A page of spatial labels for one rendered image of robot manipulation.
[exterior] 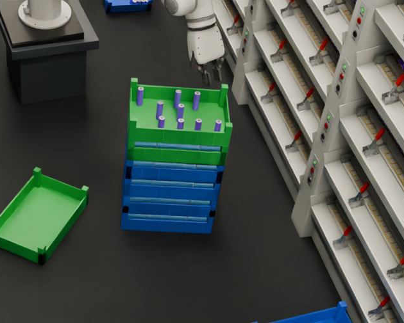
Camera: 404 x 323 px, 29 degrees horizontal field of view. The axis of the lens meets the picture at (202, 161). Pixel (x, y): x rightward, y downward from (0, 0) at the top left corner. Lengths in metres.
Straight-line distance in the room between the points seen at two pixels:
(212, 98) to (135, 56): 0.90
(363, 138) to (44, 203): 1.08
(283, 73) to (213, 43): 0.54
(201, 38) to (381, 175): 0.63
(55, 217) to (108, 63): 0.87
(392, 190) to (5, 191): 1.30
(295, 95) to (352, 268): 0.62
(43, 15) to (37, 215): 0.73
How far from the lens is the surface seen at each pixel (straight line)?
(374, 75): 2.22
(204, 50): 2.29
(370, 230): 2.32
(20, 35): 2.91
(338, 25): 2.39
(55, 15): 2.96
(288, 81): 2.75
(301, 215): 2.69
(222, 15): 3.37
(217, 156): 2.41
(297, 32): 2.66
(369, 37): 2.20
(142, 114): 2.44
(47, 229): 2.63
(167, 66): 3.31
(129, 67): 3.28
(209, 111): 2.49
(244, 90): 3.13
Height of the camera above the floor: 2.00
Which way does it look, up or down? 43 degrees down
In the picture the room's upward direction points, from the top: 10 degrees clockwise
